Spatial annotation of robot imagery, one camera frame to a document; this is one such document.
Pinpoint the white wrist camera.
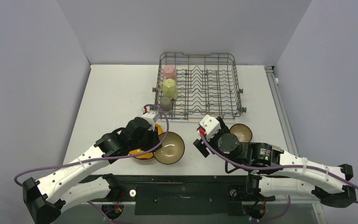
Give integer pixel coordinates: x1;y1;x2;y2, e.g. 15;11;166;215
199;114;221;141
141;108;161;131

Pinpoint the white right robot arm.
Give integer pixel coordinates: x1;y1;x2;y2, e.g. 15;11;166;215
193;115;357;208

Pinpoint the aluminium frame rail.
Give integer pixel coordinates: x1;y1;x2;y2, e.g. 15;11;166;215
264;66;299;156

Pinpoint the orange polka dot plate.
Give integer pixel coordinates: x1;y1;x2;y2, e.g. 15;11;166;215
128;123;165;161

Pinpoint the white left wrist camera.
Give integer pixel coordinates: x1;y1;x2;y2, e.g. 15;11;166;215
141;108;161;131

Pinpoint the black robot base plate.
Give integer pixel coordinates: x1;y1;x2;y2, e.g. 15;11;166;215
93;175;275;216

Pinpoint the small grey-green cup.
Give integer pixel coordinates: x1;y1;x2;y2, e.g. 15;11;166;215
160;97;173;112

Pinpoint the pale yellow mug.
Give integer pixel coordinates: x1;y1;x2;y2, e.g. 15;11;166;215
158;78;178;100

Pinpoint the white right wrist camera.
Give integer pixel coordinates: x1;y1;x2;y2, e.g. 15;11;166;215
199;114;221;141

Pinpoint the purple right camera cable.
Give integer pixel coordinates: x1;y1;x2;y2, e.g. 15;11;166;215
200;130;358;207

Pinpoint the grey wire dish rack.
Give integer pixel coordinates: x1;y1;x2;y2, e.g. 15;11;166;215
152;52;247;120

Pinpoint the brown ceramic bowl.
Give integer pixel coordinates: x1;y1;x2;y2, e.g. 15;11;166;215
229;123;253;142
153;132;185;165

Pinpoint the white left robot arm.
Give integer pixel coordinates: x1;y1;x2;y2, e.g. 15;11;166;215
22;113;161;224

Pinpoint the pink mug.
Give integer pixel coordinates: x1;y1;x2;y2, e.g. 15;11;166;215
163;65;177;82

